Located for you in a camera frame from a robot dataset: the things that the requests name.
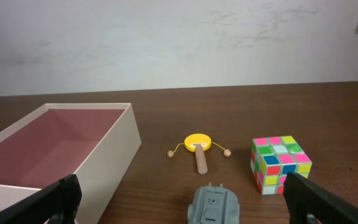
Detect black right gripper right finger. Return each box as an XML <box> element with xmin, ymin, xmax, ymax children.
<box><xmin>283</xmin><ymin>172</ymin><xmax>358</xmax><ymax>224</ymax></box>

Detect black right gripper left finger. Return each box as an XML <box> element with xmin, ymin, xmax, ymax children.
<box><xmin>0</xmin><ymin>174</ymin><xmax>82</xmax><ymax>224</ymax></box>

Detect colourful puzzle cube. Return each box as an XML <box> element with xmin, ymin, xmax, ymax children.
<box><xmin>250</xmin><ymin>136</ymin><xmax>313</xmax><ymax>195</ymax></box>

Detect grey yellow toy car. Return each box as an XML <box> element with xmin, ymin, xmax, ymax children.
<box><xmin>187</xmin><ymin>183</ymin><xmax>240</xmax><ymax>224</ymax></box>

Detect yellow wooden rattle drum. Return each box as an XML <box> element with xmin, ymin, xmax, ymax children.
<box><xmin>167</xmin><ymin>133</ymin><xmax>231</xmax><ymax>174</ymax></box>

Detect white cardboard box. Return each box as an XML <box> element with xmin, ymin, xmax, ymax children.
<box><xmin>0</xmin><ymin>103</ymin><xmax>141</xmax><ymax>223</ymax></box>

